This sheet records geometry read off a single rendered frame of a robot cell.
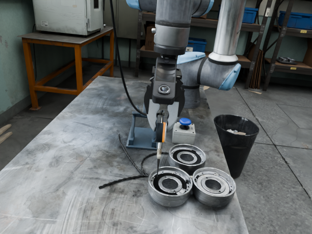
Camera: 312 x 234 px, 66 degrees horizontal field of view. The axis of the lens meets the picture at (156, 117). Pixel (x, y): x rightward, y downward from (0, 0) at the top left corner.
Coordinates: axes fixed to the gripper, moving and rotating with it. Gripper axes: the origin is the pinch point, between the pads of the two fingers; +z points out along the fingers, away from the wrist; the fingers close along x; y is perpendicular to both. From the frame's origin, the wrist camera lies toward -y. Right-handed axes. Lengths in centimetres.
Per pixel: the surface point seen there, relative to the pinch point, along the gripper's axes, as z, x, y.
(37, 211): 13.2, 24.9, -16.8
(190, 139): 11.1, -10.6, 14.4
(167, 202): 11.2, -2.6, -13.4
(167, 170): 10.3, -2.8, -3.4
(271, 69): 57, -181, 328
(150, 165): 13.3, 1.7, 1.9
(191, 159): 11.6, -10.0, 4.4
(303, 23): -14, -211, 337
